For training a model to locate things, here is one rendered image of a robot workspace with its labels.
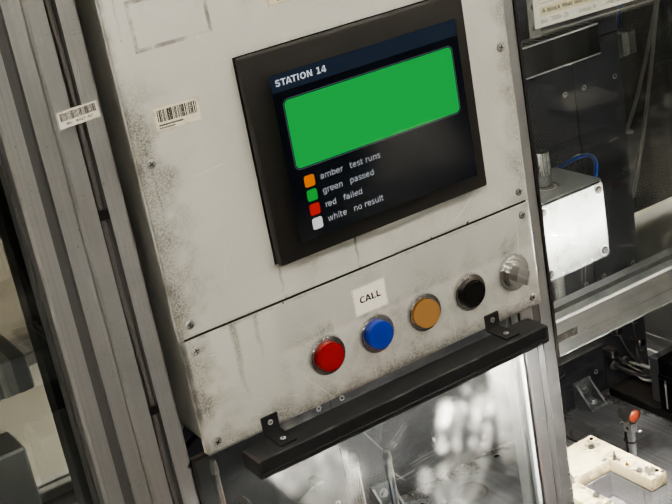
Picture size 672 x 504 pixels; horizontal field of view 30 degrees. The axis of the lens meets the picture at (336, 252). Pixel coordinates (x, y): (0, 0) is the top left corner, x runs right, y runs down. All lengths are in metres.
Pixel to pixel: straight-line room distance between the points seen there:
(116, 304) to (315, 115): 0.25
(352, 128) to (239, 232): 0.14
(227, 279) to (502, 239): 0.33
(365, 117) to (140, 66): 0.22
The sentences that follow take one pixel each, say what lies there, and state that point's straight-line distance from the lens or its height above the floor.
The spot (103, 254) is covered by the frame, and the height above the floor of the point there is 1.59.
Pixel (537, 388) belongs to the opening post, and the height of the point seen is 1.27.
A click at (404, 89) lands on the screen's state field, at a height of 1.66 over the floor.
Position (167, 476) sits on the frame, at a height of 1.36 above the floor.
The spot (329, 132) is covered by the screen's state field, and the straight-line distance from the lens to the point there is 1.16.
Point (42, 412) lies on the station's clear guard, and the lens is 1.16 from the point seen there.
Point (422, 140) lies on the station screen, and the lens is 1.22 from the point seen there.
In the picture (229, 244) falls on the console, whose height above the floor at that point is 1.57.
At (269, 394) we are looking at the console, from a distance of 1.22.
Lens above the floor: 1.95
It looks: 21 degrees down
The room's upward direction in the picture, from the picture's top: 11 degrees counter-clockwise
